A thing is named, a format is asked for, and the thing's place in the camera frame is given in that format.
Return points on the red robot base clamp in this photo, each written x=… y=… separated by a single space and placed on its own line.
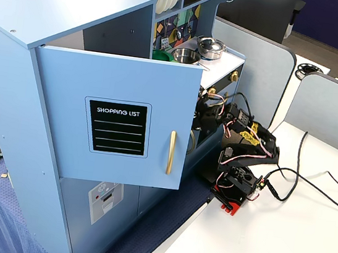
x=229 y=204

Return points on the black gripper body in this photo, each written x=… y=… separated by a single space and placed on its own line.
x=204 y=116

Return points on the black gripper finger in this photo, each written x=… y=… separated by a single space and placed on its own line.
x=197 y=122
x=201 y=101

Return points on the hanging metal ladle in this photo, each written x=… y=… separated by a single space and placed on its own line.
x=179 y=34

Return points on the grey desk divider panel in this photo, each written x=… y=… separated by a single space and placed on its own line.
x=256 y=82
x=326 y=113

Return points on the gold stove knob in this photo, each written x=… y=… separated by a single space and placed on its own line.
x=234 y=76
x=212 y=90

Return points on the blue toy kitchen cabinet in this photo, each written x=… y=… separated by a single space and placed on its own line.
x=13 y=81

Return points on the steel pot with lid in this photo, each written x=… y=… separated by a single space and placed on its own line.
x=210 y=46

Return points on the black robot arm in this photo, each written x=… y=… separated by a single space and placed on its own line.
x=247 y=149

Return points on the open steel pot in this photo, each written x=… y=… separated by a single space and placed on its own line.
x=186 y=56

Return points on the blue shopping list cabinet door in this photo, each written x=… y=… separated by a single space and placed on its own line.
x=64 y=119

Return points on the hanging metal utensil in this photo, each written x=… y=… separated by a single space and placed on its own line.
x=188 y=30

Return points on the blue ice dispenser cabinet door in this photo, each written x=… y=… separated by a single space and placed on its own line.
x=75 y=220

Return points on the black filament spool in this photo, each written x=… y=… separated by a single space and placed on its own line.
x=307 y=70

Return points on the small metal grater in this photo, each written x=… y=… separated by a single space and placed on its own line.
x=164 y=43

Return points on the green plastic pitcher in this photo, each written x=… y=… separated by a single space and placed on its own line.
x=161 y=55

